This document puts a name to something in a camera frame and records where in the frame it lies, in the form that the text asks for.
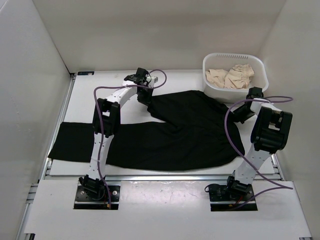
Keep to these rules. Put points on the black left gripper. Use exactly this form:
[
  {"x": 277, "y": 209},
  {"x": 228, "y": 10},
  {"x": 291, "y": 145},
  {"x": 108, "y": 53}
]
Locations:
[{"x": 147, "y": 100}]

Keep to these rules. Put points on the beige trousers in basket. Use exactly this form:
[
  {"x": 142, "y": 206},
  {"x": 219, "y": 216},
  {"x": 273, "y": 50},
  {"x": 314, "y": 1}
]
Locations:
[{"x": 238, "y": 77}]

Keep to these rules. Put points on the aluminium left frame rail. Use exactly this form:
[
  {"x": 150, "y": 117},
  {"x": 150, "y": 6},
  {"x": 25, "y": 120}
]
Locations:
[{"x": 46, "y": 165}]

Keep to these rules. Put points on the black trousers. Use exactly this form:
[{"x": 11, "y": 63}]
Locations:
[{"x": 188, "y": 134}]

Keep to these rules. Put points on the black corner label sticker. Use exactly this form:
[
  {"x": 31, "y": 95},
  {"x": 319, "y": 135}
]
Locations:
[{"x": 85, "y": 73}]

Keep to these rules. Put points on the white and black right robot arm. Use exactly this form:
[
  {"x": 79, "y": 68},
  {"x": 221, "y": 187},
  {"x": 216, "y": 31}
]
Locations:
[{"x": 242, "y": 178}]

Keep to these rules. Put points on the white plastic laundry basket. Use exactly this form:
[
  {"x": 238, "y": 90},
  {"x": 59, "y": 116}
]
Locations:
[{"x": 226, "y": 61}]

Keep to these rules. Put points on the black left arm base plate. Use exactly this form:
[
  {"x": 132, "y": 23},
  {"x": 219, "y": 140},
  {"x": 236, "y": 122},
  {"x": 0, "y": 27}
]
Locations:
[{"x": 86, "y": 199}]

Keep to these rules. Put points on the aluminium front frame rail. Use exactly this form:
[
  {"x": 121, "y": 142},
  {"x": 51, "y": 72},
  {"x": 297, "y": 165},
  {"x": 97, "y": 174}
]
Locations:
[{"x": 274, "y": 177}]

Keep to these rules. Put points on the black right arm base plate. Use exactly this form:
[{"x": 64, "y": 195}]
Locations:
[{"x": 222, "y": 200}]

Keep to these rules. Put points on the white front cover board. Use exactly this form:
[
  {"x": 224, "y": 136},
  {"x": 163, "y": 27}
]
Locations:
[{"x": 177, "y": 210}]

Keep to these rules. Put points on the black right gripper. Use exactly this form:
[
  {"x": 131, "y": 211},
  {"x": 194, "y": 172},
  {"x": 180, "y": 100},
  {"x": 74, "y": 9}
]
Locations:
[{"x": 236, "y": 116}]

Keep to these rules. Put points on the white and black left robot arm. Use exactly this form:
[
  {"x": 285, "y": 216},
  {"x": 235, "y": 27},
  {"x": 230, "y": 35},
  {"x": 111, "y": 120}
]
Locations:
[{"x": 106, "y": 122}]

